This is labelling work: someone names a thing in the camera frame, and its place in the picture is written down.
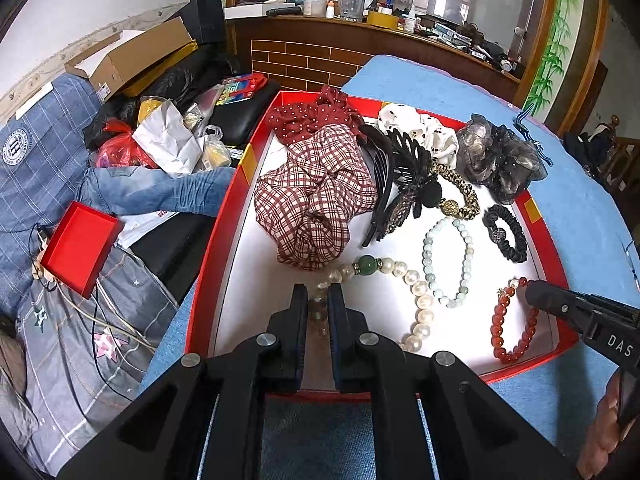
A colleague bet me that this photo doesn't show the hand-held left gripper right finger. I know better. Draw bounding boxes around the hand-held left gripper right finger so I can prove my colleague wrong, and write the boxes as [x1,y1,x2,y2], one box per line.
[327,282,581,480]

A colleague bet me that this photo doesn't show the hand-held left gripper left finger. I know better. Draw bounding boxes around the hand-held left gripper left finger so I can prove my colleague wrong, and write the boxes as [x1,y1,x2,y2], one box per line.
[57,282,308,480]

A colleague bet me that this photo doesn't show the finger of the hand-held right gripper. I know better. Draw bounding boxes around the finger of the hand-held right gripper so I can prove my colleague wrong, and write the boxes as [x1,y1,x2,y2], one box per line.
[525,279,599,333]

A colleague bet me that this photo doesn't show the red jewelry box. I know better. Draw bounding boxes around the red jewelry box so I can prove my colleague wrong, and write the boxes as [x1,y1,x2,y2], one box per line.
[182,91,581,401]

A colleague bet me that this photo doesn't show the red bead bracelet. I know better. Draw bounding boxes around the red bead bracelet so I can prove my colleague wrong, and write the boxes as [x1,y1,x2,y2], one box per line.
[491,276,540,365]

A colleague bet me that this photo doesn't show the black ruffled hair tie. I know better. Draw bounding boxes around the black ruffled hair tie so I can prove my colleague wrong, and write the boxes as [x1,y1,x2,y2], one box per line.
[482,204,528,264]

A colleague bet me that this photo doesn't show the white pearl bracelet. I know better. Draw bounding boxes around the white pearl bracelet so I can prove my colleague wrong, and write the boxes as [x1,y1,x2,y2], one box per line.
[310,255,437,353]

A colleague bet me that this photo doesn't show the pale green bead bracelet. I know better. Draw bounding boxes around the pale green bead bracelet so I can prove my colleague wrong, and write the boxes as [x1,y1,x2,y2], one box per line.
[422,216,475,309]

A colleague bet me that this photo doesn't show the leopard print hair tie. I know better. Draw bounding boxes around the leopard print hair tie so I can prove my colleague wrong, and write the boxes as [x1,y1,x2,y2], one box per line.
[430,160,481,221]

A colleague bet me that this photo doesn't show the person's right hand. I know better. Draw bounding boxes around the person's right hand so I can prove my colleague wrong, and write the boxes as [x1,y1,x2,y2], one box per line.
[575,372,640,480]

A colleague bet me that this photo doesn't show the grey black organza scrunchie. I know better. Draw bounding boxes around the grey black organza scrunchie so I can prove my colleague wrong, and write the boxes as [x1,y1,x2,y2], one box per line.
[456,114,548,206]

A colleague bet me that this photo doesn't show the red plaid scrunchie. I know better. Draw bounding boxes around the red plaid scrunchie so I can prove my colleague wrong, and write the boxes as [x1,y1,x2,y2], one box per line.
[254,124,378,272]

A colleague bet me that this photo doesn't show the black toothed headband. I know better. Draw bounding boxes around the black toothed headband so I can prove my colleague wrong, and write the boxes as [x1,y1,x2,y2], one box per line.
[357,124,396,248]

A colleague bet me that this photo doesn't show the black claw hair clip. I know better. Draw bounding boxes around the black claw hair clip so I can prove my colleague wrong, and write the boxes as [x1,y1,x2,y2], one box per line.
[385,127,443,236]

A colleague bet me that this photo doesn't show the white polka dot scrunchie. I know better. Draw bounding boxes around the white polka dot scrunchie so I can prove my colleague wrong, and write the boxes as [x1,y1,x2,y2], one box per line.
[376,102,460,170]

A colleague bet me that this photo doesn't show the blue jeans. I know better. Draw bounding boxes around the blue jeans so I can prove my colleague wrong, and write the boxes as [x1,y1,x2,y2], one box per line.
[80,165,236,218]

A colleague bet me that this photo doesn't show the red polka dot scrunchie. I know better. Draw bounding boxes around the red polka dot scrunchie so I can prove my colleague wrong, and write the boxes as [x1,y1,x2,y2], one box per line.
[270,85,366,147]

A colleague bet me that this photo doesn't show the black cushioned stool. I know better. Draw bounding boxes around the black cushioned stool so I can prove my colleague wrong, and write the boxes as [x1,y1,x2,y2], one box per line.
[207,80,282,148]

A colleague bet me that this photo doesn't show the grey star quilt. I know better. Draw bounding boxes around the grey star quilt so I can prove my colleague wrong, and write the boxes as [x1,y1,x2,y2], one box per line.
[0,245,181,476]

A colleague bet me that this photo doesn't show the small red box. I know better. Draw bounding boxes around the small red box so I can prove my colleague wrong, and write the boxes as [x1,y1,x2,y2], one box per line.
[39,201,123,300]

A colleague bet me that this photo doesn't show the crumpled white paper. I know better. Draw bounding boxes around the crumpled white paper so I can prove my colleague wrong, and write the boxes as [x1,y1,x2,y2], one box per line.
[132,100,205,176]

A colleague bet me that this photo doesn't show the colourful flat box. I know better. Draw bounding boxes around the colourful flat box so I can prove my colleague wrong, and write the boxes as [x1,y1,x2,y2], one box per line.
[215,72,268,107]

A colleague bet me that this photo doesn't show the red plastic bag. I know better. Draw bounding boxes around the red plastic bag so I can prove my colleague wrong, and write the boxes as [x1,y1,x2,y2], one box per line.
[95,119,151,170]

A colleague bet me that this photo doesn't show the wooden counter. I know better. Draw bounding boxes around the wooden counter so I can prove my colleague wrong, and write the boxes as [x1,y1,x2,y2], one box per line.
[232,12,523,101]

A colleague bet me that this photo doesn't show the black plastic bag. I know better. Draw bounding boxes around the black plastic bag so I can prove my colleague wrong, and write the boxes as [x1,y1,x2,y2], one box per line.
[82,52,248,150]

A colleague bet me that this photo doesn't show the blue plaid cloth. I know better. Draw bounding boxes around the blue plaid cloth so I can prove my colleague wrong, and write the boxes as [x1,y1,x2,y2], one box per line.
[0,72,108,321]

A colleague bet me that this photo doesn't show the open cardboard box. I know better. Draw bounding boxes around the open cardboard box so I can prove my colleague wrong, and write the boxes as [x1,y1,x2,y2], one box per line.
[64,16,196,97]

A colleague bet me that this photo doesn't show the white flat box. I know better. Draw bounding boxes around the white flat box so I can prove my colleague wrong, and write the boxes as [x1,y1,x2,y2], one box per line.
[224,2,296,21]

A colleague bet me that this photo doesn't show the black box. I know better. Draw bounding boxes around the black box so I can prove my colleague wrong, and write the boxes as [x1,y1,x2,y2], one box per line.
[182,0,227,45]

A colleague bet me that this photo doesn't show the blue lanyard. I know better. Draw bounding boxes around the blue lanyard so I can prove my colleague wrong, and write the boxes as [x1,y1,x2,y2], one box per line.
[514,110,553,168]

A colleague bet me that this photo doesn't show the white cable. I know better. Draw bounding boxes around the white cable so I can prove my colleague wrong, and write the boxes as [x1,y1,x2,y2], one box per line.
[30,220,161,356]

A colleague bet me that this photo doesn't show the bamboo painted wall panel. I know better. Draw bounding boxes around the bamboo painted wall panel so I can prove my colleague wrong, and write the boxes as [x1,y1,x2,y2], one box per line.
[522,0,586,116]

